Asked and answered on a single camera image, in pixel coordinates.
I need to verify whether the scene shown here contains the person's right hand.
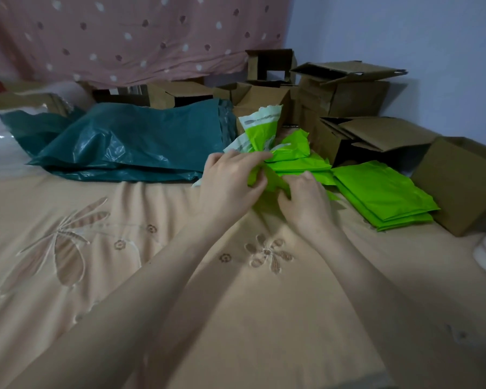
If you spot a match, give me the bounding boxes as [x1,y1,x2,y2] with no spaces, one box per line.
[277,170,346,242]

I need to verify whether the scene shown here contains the person's left hand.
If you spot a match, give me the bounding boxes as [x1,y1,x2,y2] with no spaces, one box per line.
[197,150,274,233]

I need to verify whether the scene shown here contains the green plastic packet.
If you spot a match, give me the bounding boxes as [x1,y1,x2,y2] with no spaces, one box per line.
[247,159,294,201]

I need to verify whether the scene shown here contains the person's left forearm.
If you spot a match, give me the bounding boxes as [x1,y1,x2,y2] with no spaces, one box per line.
[6,220,248,389]

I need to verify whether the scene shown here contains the person's right forearm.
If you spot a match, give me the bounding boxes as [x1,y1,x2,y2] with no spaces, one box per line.
[306,227,486,389]

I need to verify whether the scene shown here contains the loose heap of green packets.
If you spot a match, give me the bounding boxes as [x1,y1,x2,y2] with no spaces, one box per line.
[263,129,343,201]

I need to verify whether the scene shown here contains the open green white package bag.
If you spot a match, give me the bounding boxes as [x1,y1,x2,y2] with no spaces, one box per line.
[191,104,285,187]

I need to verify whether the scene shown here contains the neat stack of green packets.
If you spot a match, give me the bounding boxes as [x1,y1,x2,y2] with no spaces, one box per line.
[331,159,441,232]

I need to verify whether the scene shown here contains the pile of brown cardboard boxes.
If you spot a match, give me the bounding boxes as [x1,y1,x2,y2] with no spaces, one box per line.
[92,48,486,238]

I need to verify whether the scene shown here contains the stack of teal plastic mailers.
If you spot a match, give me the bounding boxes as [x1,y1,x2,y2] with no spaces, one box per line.
[0,98,239,183]

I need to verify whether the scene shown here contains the beige embroidered bedsheet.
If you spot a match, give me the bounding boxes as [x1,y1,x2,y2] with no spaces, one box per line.
[0,152,486,389]

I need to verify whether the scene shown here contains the pink dotted curtain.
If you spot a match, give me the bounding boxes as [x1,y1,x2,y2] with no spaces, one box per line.
[0,0,295,89]

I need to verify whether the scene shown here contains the flat cardboard sheet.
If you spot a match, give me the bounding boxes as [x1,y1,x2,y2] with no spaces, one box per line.
[0,92,70,117]

